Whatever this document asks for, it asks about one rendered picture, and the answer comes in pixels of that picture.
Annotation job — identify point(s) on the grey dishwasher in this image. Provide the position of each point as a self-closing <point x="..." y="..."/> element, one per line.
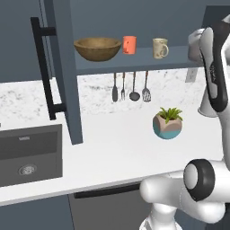
<point x="107" y="212"/>

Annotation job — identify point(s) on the beige patterned mug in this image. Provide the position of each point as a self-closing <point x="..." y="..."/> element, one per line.
<point x="158" y="48"/>

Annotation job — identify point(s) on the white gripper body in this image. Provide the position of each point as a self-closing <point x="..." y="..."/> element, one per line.
<point x="206" y="106"/>

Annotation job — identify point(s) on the white wall outlet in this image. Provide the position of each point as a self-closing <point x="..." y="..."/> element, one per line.
<point x="191" y="75"/>

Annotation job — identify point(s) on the blue-grey wall cabinet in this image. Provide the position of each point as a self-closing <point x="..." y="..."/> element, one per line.
<point x="140" y="21"/>

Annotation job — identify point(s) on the dark grey sink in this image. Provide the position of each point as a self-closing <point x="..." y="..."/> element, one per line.
<point x="30" y="155"/>

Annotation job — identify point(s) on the hanging dark spatula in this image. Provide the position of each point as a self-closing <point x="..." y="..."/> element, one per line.
<point x="115" y="92"/>

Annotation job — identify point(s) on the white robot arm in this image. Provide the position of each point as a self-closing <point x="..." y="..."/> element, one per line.
<point x="176" y="191"/>

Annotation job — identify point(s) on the orange cup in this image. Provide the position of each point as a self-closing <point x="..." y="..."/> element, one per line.
<point x="129" y="45"/>

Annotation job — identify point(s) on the hanging dark ladle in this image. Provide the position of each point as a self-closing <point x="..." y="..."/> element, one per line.
<point x="134" y="95"/>

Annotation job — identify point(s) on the brown wooden bowl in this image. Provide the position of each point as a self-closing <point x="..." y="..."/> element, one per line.
<point x="97" y="49"/>

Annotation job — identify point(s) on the hanging slotted turner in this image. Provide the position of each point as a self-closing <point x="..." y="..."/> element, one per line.
<point x="146" y="95"/>

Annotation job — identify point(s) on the closed blue-grey cabinet door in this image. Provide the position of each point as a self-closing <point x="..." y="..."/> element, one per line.
<point x="21" y="39"/>

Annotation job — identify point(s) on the open blue-grey cabinet door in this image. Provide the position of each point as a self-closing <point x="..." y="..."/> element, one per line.
<point x="67" y="75"/>

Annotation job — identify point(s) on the hanging dark fork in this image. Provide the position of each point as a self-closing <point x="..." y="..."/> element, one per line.
<point x="123" y="90"/>

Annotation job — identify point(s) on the potted green plant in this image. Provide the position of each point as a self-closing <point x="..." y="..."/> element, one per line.
<point x="167" y="127"/>

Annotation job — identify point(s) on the dark blue-grey cabinet door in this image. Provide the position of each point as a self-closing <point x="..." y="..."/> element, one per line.
<point x="214" y="15"/>

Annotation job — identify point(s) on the blue-grey base cabinet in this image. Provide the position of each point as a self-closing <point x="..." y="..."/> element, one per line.
<point x="36" y="215"/>

